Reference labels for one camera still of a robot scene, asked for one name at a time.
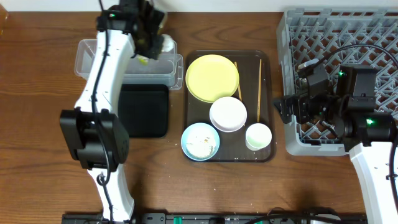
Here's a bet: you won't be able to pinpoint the dark brown serving tray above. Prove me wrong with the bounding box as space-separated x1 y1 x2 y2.
184 50 276 162

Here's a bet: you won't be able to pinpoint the white cup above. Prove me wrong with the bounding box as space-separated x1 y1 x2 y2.
245 123 272 151

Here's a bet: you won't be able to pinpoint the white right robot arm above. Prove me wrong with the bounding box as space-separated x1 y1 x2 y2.
274 59 397 223

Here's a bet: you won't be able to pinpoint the pink bowl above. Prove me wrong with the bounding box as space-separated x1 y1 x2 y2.
209 96 248 133

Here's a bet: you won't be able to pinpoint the wooden chopstick near plate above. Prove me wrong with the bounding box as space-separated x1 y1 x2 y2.
233 61 246 127

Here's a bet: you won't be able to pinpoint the grey dishwasher rack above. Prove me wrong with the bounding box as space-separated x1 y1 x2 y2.
276 7 398 157

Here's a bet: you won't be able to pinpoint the rice leftovers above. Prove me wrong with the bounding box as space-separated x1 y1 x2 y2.
186 132 217 159

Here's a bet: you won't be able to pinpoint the yellow plate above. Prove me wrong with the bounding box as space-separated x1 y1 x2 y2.
185 54 239 103

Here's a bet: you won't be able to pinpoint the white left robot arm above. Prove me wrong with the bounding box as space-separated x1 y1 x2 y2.
60 0 167 223

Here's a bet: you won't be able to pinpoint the clear plastic waste bin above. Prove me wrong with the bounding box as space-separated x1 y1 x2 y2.
75 39 184 90

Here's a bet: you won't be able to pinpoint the white tissue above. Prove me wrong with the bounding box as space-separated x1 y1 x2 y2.
162 34 175 53

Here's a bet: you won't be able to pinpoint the black waste tray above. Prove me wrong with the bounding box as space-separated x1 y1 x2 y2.
118 84 169 138

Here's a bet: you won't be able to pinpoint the green snack wrapper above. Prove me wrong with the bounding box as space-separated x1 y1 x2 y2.
136 55 150 65

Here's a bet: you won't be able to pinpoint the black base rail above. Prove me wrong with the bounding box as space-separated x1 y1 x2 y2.
61 213 368 224

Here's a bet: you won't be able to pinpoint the blue bowl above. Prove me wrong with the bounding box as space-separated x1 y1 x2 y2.
180 123 220 162

